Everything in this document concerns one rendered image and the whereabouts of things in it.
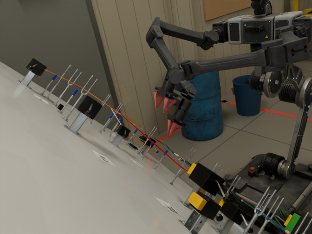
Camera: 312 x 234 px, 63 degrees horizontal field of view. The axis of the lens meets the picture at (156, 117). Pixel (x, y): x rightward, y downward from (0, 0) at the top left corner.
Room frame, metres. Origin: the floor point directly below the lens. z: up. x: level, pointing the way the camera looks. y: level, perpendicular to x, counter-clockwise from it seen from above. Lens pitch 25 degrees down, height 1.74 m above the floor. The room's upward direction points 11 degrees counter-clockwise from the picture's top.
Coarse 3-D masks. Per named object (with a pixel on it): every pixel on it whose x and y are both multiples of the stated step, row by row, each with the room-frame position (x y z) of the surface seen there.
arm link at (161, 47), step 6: (156, 30) 1.41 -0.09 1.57; (156, 36) 1.40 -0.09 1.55; (162, 36) 1.41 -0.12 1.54; (156, 42) 1.40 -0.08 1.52; (162, 42) 1.41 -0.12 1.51; (156, 48) 1.40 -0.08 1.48; (162, 48) 1.38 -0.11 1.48; (162, 54) 1.37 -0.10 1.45; (168, 54) 1.37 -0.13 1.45; (162, 60) 1.37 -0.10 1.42; (168, 60) 1.34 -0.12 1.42; (174, 60) 1.36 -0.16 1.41; (168, 66) 1.34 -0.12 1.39; (180, 84) 1.27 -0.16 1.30; (186, 84) 1.26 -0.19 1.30; (192, 84) 1.27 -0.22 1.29; (180, 90) 1.27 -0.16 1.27; (186, 90) 1.24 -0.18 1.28
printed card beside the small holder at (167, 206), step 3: (156, 198) 0.38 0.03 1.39; (159, 201) 0.37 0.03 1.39; (162, 201) 0.38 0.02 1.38; (162, 204) 0.36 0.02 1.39; (165, 204) 0.38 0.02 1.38; (168, 204) 0.39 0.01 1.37; (165, 207) 0.36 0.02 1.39; (168, 207) 0.37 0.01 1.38; (171, 207) 0.38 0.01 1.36; (168, 210) 0.35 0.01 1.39; (171, 210) 0.36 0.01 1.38; (174, 210) 0.37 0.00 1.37; (174, 213) 0.35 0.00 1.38; (177, 213) 0.36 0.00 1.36
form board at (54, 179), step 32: (0, 64) 1.00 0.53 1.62; (0, 96) 0.46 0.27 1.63; (32, 96) 0.70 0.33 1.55; (0, 128) 0.29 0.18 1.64; (32, 128) 0.37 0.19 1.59; (64, 128) 0.52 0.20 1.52; (96, 128) 0.90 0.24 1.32; (0, 160) 0.20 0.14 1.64; (32, 160) 0.24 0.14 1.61; (64, 160) 0.30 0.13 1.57; (96, 160) 0.40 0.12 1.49; (128, 160) 0.62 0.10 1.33; (0, 192) 0.15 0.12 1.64; (32, 192) 0.17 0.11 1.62; (64, 192) 0.20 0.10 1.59; (96, 192) 0.25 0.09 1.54; (128, 192) 0.32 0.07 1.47; (160, 192) 0.46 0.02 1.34; (0, 224) 0.12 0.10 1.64; (32, 224) 0.13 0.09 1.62; (64, 224) 0.15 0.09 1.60; (96, 224) 0.17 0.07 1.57; (128, 224) 0.21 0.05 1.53; (160, 224) 0.26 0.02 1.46
